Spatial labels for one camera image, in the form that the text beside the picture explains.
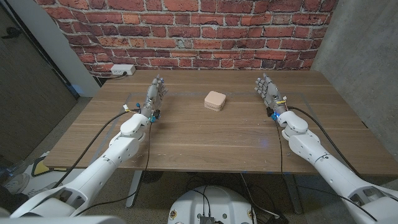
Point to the white power strip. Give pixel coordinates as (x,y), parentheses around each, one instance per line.
(122,69)

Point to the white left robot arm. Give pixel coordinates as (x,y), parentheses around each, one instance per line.
(102,165)

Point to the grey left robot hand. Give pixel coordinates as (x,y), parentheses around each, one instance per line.
(153,93)

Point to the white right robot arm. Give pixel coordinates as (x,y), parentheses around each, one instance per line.
(329,171)

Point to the grey table leg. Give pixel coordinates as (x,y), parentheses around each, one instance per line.
(293,196)
(134,189)

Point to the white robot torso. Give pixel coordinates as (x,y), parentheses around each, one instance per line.
(217,205)

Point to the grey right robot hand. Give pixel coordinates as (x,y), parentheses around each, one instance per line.
(272,93)

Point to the brick print backdrop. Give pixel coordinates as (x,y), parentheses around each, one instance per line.
(186,31)

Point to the yellow and black floor mat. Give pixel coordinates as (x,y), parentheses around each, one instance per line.
(40,168)

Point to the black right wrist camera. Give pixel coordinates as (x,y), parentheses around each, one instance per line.
(271,113)

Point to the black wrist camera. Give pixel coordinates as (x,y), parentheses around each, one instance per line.
(271,113)
(155,115)

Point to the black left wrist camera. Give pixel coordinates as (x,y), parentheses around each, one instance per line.
(155,115)

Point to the beige jewelry box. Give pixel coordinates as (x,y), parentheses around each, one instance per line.
(214,99)

